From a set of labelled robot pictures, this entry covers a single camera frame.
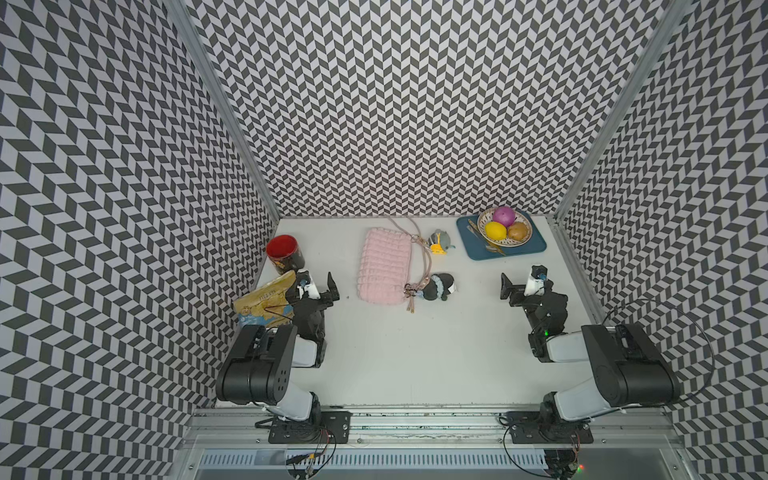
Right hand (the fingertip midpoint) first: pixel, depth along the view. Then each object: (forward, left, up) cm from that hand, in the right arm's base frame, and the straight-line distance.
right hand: (517, 276), depth 91 cm
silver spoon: (+19, +3, -9) cm, 22 cm away
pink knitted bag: (+8, +41, -4) cm, 42 cm away
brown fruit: (+22, -7, -4) cm, 23 cm away
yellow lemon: (+23, +1, -4) cm, 23 cm away
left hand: (0, +62, +1) cm, 62 cm away
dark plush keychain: (-1, +24, -4) cm, 24 cm away
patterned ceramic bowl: (+32, +2, -6) cm, 32 cm away
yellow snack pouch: (-6, +77, -5) cm, 78 cm away
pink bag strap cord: (-1, +33, -6) cm, 33 cm away
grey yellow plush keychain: (+16, +22, -2) cm, 28 cm away
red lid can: (+9, +74, +1) cm, 74 cm away
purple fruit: (+27, -3, -1) cm, 28 cm away
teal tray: (+21, +9, -10) cm, 25 cm away
